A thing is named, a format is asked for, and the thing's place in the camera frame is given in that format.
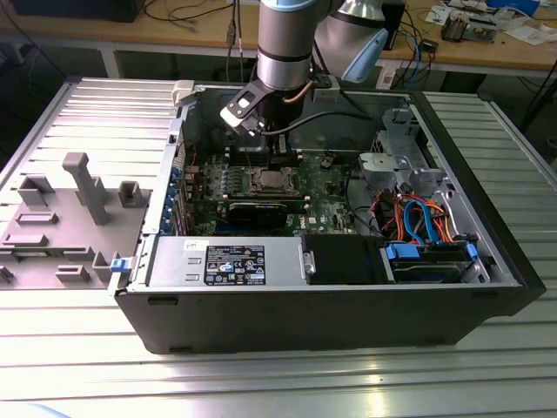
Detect black PC case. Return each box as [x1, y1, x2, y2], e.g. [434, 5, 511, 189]
[113, 80, 547, 356]

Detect hard disk blue carrier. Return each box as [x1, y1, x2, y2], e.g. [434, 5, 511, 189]
[380, 241, 480, 284]

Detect silver power supply unit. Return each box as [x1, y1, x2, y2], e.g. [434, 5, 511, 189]
[147, 237, 305, 288]

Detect white papers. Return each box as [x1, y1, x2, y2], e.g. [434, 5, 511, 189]
[500, 24, 557, 45]

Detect blue flat data wire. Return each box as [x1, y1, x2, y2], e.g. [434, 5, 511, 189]
[402, 199, 439, 246]

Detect CPU socket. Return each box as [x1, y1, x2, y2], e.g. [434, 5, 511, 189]
[246, 166, 304, 195]

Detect orange power wire bundle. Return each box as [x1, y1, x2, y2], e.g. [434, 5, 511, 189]
[376, 193, 456, 240]

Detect grey parts rack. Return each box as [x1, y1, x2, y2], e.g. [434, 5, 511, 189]
[0, 152, 151, 291]

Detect black graphics card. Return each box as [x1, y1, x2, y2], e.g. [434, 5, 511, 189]
[225, 200, 289, 230]

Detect black box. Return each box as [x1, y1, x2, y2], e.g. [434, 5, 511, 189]
[8, 0, 147, 24]

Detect metal socket cover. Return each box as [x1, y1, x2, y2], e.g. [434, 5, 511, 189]
[250, 168, 301, 193]

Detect blue box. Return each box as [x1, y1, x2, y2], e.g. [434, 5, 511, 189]
[486, 0, 541, 15]

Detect silver metal drive cage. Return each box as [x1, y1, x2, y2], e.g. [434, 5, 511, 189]
[359, 106, 456, 206]

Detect wooden workbench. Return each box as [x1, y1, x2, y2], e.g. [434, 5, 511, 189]
[0, 0, 557, 82]

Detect silver metal device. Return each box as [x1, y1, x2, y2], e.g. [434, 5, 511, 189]
[467, 15, 500, 44]

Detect green motherboard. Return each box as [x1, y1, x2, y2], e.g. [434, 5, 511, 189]
[180, 150, 365, 239]

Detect silver CPU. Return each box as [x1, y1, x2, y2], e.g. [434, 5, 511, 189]
[259, 172, 288, 189]

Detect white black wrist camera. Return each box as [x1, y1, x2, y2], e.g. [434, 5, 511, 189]
[219, 80, 267, 137]

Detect tall black device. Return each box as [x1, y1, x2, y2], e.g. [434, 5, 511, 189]
[383, 0, 406, 52]

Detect black plastic air shroud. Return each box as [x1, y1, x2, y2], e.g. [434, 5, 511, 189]
[304, 234, 385, 287]

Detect grey case release latch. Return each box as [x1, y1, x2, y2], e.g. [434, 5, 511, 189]
[172, 80, 197, 105]

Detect small grey wrist camera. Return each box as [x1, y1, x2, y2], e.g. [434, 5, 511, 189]
[311, 76, 341, 102]

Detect finned CPU cooler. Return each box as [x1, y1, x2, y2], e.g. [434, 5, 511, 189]
[441, 11, 470, 44]

